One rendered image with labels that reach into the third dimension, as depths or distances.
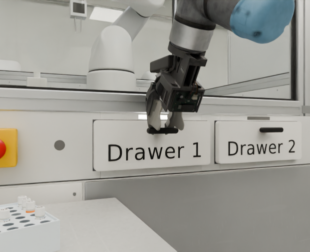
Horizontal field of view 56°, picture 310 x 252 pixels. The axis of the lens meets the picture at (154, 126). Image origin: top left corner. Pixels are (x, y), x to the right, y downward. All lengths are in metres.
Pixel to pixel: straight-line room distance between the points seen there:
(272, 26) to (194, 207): 0.49
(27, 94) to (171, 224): 0.44
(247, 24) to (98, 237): 0.36
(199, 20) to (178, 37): 0.05
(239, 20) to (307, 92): 0.60
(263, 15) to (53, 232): 0.38
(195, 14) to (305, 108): 0.58
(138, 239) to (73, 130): 0.31
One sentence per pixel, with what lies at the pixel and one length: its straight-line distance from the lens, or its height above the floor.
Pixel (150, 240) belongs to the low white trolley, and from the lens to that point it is 0.43.
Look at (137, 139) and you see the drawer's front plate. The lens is 0.66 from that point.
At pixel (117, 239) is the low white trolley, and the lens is 0.43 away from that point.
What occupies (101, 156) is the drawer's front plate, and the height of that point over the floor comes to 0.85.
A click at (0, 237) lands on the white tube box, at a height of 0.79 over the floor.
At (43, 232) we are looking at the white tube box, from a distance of 0.40.
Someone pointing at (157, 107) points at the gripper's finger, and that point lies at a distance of 0.61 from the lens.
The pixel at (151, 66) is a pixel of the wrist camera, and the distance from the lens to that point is 0.66.
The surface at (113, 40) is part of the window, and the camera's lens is 0.71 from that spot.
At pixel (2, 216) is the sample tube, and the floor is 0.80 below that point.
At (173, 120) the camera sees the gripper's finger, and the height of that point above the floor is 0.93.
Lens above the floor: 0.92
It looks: level
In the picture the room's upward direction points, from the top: straight up
